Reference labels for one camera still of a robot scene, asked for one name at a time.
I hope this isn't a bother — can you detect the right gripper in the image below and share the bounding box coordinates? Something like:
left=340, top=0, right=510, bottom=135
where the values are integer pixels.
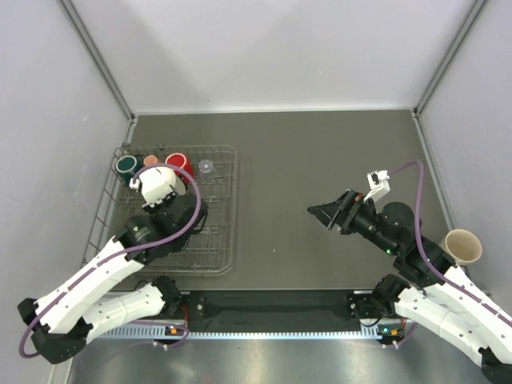
left=307, top=188, right=398, bottom=255

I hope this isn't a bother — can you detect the beige patterned mug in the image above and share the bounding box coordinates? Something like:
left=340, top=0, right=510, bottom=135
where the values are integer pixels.
left=439, top=229, right=482, bottom=266

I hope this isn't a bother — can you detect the clear plastic cup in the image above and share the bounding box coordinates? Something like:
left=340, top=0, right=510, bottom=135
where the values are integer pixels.
left=198, top=159, right=215, bottom=178

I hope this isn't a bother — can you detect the red mug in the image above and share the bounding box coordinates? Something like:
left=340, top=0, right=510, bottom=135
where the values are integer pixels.
left=165, top=152, right=195, bottom=178

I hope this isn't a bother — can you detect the small pink mug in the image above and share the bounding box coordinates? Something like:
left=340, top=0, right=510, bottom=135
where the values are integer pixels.
left=143, top=154, right=160, bottom=166

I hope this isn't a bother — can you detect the dark green mug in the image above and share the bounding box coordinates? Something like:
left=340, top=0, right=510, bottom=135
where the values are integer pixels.
left=115, top=155, right=141, bottom=186

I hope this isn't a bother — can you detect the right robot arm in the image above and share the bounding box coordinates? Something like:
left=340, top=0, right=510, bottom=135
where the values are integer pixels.
left=307, top=190, right=511, bottom=383

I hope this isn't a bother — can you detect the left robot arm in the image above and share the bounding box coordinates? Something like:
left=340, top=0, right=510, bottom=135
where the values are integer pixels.
left=18, top=194, right=208, bottom=364

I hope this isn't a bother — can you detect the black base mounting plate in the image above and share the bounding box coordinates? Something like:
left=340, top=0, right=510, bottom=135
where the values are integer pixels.
left=135, top=288, right=426, bottom=333

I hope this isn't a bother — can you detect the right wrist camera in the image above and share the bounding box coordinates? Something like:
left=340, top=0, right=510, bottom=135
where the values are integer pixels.
left=364, top=170, right=390, bottom=202

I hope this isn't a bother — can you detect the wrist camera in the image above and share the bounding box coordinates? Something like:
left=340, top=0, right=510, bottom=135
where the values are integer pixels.
left=364, top=170, right=390, bottom=202
left=129, top=166, right=186, bottom=210

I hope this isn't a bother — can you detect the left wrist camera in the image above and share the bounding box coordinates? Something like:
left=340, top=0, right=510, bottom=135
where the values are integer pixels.
left=129, top=166, right=186, bottom=210

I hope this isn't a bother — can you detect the grey wire dish rack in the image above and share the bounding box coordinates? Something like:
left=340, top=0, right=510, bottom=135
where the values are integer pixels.
left=82, top=144, right=238, bottom=278

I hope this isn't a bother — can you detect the aluminium frame rail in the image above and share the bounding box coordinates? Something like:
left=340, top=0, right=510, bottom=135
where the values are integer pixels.
left=62, top=290, right=501, bottom=341

